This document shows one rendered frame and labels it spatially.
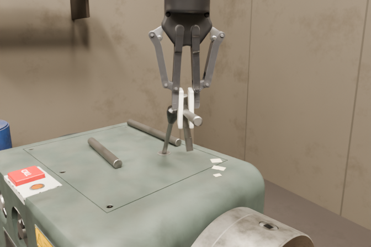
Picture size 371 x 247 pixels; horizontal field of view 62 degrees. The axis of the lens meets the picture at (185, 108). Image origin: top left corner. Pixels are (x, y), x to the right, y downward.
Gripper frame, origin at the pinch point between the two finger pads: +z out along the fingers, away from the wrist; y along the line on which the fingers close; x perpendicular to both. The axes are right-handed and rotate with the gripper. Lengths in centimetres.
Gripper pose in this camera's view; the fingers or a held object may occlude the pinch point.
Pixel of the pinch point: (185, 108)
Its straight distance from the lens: 56.1
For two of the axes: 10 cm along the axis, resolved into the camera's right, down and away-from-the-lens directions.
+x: -1.0, -3.0, 9.5
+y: 9.9, -0.2, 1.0
